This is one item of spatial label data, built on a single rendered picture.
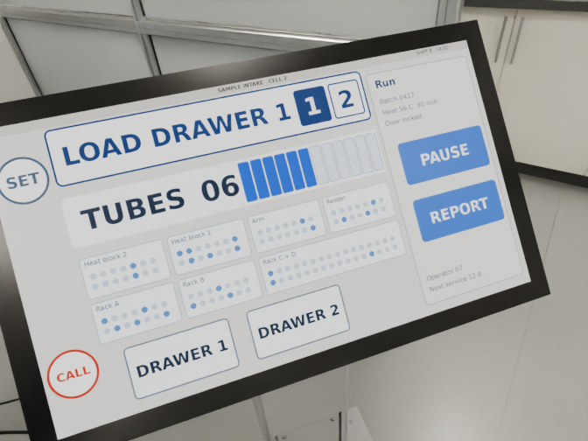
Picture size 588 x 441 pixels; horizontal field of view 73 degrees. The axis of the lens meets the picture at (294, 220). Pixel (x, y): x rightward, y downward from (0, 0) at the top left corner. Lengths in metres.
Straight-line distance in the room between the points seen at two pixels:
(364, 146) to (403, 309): 0.17
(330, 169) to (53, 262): 0.26
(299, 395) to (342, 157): 0.40
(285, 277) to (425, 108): 0.23
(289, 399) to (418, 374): 0.93
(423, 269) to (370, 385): 1.10
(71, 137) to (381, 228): 0.30
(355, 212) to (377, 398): 1.13
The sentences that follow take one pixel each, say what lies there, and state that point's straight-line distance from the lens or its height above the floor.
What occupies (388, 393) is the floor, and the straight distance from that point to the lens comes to 1.50.
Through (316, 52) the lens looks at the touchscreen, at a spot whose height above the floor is 1.19.
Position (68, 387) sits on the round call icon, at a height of 1.01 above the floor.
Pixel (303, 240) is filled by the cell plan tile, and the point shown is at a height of 1.06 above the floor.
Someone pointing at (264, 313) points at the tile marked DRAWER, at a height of 1.02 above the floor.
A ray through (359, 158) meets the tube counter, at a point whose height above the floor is 1.11.
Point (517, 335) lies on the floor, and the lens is 1.74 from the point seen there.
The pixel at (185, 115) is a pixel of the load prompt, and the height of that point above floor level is 1.17.
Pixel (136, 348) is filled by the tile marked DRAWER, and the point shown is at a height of 1.02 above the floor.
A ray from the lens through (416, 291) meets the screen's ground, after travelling 0.43.
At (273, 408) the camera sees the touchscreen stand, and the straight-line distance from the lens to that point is 0.67.
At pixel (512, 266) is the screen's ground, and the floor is 0.99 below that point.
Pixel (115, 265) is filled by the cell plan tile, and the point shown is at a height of 1.08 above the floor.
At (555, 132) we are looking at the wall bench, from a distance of 2.44.
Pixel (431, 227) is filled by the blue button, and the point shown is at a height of 1.04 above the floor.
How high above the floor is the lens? 1.31
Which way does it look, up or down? 39 degrees down
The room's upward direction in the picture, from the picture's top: 6 degrees counter-clockwise
